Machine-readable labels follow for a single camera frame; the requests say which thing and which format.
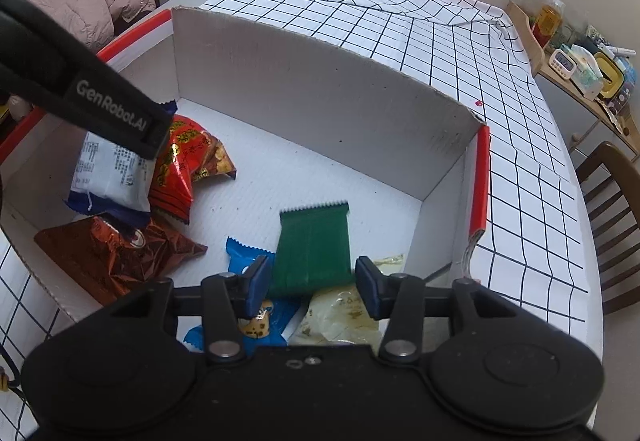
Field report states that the pale green tissue pack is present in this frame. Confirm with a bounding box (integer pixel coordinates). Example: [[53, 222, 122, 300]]
[[569, 45, 609, 97]]

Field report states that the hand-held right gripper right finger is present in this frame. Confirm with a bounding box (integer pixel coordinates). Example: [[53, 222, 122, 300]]
[[354, 255, 509, 365]]

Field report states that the brown wooden chair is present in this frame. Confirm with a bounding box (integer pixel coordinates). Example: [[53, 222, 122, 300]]
[[575, 140, 640, 318]]

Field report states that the blue biscuit packet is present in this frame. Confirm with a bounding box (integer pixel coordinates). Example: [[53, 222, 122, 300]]
[[183, 236, 301, 355]]

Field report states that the white blue snack packet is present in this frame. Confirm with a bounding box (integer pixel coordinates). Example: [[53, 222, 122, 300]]
[[66, 128, 154, 217]]

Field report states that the yellow storage box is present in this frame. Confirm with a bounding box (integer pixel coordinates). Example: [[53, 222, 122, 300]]
[[594, 53, 626, 100]]

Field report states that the orange drink bottle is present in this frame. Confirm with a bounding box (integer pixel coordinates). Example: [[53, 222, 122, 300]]
[[532, 3, 561, 44]]

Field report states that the red cardboard box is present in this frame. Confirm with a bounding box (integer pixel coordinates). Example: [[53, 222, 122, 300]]
[[0, 6, 491, 328]]

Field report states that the dark red foil snack packet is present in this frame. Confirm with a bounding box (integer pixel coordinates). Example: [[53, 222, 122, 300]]
[[34, 216, 209, 307]]

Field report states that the white cabinet with wooden tray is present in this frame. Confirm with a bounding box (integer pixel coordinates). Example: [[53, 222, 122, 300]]
[[505, 0, 640, 158]]

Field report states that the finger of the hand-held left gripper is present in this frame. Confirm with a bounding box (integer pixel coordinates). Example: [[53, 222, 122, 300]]
[[136, 105, 174, 160]]

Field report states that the cream white snack packet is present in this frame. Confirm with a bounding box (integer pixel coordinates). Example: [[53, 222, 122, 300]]
[[287, 253, 406, 347]]

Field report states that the white checked tablecloth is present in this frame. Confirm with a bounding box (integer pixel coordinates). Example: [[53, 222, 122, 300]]
[[0, 0, 589, 441]]

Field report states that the red yellow snack packet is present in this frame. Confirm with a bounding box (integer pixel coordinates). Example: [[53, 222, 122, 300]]
[[148, 114, 238, 226]]

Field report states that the white kitchen timer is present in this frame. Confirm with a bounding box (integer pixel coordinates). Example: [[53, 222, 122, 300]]
[[548, 48, 576, 81]]

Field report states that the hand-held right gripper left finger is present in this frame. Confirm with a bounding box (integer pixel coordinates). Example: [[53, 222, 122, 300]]
[[117, 255, 276, 364]]

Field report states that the green snack packet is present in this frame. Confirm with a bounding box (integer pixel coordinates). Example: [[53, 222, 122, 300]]
[[270, 200, 354, 300]]

